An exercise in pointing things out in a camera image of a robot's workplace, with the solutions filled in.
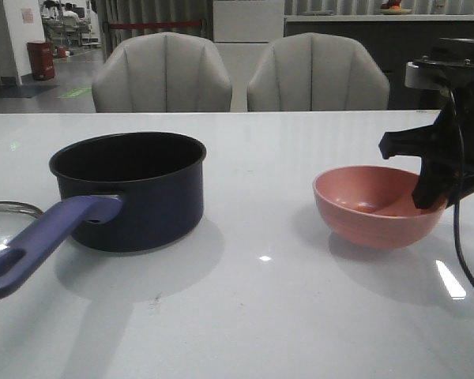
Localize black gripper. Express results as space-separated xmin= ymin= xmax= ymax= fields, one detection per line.
xmin=378 ymin=49 xmax=474 ymax=209

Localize pink plastic bowl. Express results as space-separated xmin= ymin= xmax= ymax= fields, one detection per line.
xmin=313 ymin=166 xmax=446 ymax=250

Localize dark blue saucepan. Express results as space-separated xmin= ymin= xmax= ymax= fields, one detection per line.
xmin=0 ymin=132 xmax=206 ymax=299

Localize glass lid blue knob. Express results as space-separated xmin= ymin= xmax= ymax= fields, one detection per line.
xmin=0 ymin=201 xmax=43 ymax=251

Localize orange ham slices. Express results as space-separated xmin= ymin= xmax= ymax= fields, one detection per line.
xmin=382 ymin=209 xmax=408 ymax=217

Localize dark grey counter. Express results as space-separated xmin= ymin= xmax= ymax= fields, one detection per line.
xmin=284 ymin=14 xmax=474 ymax=110

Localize right grey upholstered chair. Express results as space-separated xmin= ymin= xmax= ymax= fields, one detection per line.
xmin=246 ymin=32 xmax=390 ymax=112

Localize grey upholstered chair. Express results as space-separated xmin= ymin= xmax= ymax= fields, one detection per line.
xmin=92 ymin=32 xmax=232 ymax=113
xmin=246 ymin=32 xmax=390 ymax=112

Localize fruit plate on counter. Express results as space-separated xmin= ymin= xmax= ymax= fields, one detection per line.
xmin=379 ymin=0 xmax=412 ymax=15

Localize white cabinet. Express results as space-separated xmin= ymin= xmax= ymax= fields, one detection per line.
xmin=213 ymin=1 xmax=284 ymax=112

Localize left grey upholstered chair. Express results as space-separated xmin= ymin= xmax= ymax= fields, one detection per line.
xmin=92 ymin=32 xmax=232 ymax=113

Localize red barrier belt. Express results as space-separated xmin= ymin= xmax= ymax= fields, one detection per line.
xmin=107 ymin=20 xmax=205 ymax=30

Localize grey pleated curtain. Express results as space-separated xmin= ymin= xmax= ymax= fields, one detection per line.
xmin=92 ymin=0 xmax=213 ymax=58

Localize seated person in white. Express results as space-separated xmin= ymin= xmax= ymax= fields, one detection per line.
xmin=62 ymin=2 xmax=81 ymax=46

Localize red trash bin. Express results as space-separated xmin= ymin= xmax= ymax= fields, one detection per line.
xmin=27 ymin=41 xmax=55 ymax=81

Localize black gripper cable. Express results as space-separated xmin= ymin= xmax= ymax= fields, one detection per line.
xmin=442 ymin=77 xmax=474 ymax=309

